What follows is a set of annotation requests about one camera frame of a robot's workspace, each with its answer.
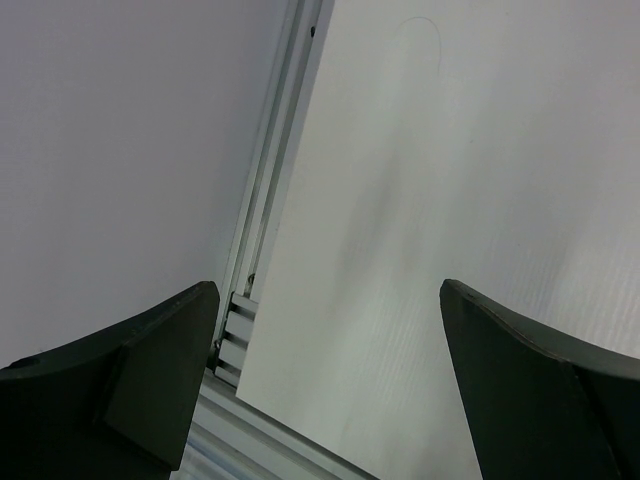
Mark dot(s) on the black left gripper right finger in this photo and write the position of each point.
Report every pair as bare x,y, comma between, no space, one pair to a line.
540,404

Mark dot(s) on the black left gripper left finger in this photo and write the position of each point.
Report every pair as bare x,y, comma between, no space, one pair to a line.
116,404

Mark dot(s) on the aluminium front frame rail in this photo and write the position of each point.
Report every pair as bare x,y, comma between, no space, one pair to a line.
231,440

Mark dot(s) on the aluminium frame rail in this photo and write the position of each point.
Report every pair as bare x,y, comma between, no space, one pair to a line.
231,440
290,84

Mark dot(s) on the aluminium left frame rail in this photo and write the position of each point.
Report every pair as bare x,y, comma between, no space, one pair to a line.
290,84

